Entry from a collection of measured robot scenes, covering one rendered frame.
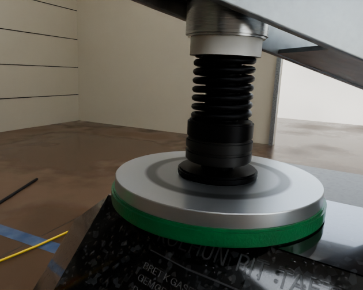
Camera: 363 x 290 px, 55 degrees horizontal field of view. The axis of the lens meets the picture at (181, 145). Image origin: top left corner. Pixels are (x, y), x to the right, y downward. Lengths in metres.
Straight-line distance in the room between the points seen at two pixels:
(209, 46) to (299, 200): 0.16
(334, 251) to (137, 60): 5.86
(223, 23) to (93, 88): 6.37
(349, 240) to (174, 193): 0.15
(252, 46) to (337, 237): 0.18
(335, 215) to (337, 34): 0.17
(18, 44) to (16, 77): 0.49
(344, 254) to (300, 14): 0.20
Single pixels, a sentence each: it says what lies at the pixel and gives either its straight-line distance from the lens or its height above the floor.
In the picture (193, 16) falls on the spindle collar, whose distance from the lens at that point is 0.33.
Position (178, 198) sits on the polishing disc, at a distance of 0.29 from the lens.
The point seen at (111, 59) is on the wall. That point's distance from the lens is 6.39.
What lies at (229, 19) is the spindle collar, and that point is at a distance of 0.32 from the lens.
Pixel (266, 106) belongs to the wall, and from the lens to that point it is 5.24.
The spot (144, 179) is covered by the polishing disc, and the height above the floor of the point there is 0.90.
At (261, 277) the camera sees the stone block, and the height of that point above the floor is 0.85.
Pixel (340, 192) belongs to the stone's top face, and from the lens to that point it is 0.45.
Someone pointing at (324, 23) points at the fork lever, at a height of 1.05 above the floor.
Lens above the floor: 1.00
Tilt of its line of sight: 12 degrees down
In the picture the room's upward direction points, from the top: 3 degrees clockwise
